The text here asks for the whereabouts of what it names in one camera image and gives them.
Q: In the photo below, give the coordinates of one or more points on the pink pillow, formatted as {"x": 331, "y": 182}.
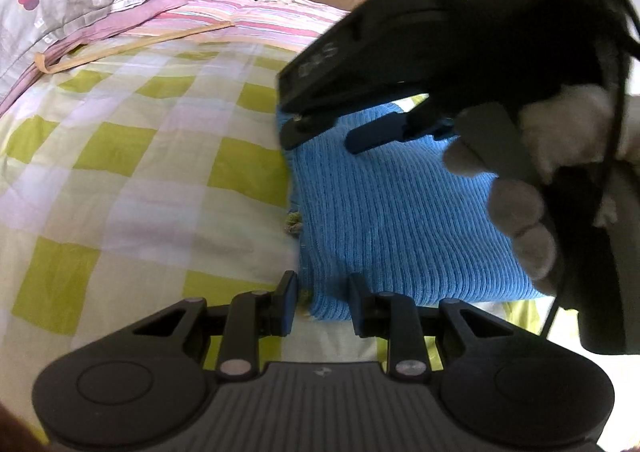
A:
{"x": 125, "y": 17}

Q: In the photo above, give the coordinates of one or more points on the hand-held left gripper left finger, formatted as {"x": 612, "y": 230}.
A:
{"x": 289, "y": 303}

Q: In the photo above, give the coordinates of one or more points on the thin bamboo stick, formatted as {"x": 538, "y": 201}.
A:
{"x": 135, "y": 46}

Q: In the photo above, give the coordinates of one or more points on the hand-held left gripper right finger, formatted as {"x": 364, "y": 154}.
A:
{"x": 356, "y": 308}

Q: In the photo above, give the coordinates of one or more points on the blue knit sweater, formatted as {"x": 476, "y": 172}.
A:
{"x": 400, "y": 212}

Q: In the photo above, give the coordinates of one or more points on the green checked bed sheet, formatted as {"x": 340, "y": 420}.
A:
{"x": 140, "y": 172}

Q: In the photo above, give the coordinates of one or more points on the grey dotted pillow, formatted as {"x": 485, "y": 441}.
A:
{"x": 55, "y": 7}

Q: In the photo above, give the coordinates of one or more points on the pink striped quilt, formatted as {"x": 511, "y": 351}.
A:
{"x": 260, "y": 14}

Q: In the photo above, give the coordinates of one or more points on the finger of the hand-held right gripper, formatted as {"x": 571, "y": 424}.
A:
{"x": 385, "y": 133}
{"x": 307, "y": 129}

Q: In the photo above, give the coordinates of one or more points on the person's right hand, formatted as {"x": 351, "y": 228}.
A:
{"x": 565, "y": 127}

